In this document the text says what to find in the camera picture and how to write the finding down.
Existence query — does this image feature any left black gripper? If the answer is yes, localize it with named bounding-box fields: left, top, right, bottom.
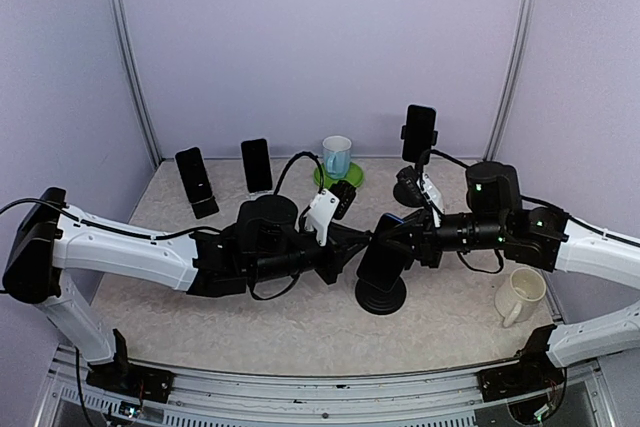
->
left=248, top=227, right=370, bottom=286

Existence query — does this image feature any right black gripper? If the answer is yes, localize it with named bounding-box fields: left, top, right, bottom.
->
left=382, top=202, right=510, bottom=267

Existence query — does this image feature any blue phone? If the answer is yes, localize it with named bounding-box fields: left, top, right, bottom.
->
left=356, top=213, right=413, bottom=293

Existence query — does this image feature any black pole stand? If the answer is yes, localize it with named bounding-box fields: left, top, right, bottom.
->
left=393, top=125, right=444, bottom=211
left=355, top=279, right=407, bottom=316

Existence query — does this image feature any white folding phone stand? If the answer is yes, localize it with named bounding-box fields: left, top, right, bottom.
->
left=249, top=190, right=273, bottom=199

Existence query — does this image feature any teal phone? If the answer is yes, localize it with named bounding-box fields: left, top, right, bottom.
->
left=401, top=105, right=437, bottom=163

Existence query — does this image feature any black phone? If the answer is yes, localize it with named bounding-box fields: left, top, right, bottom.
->
left=175, top=147, right=213, bottom=204
left=241, top=138, right=273, bottom=193

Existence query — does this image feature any black folding phone stand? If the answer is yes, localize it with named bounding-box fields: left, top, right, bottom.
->
left=191, top=196, right=219, bottom=219

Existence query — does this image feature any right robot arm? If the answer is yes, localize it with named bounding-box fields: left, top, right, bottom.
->
left=378, top=161, right=639, bottom=391

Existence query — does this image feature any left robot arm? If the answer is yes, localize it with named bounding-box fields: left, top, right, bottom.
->
left=2, top=181, right=372, bottom=392

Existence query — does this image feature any green saucer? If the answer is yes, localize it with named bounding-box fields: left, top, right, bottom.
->
left=313, top=161, right=365, bottom=189

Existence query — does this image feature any light blue mug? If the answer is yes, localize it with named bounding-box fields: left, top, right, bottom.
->
left=322, top=135, right=352, bottom=179

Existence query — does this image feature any cream ceramic mug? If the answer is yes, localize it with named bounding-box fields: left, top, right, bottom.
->
left=494, top=267, right=547, bottom=328

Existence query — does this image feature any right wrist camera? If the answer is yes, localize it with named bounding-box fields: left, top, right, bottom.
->
left=393, top=166, right=425, bottom=208

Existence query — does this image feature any front aluminium rail frame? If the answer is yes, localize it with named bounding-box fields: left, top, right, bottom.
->
left=27, top=346, right=620, bottom=426

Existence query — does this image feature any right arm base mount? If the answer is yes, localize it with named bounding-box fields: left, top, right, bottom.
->
left=477, top=324, right=566, bottom=402

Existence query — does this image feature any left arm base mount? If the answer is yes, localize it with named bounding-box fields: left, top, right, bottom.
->
left=86, top=329, right=175, bottom=404

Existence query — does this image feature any right aluminium corner post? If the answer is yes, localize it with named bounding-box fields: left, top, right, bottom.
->
left=483, top=0, right=536, bottom=161

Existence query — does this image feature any aluminium corner post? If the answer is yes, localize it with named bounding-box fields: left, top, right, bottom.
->
left=483, top=0, right=536, bottom=161
left=108, top=0, right=164, bottom=169

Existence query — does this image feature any left aluminium corner post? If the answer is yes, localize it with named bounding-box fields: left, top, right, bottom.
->
left=108, top=0, right=164, bottom=169

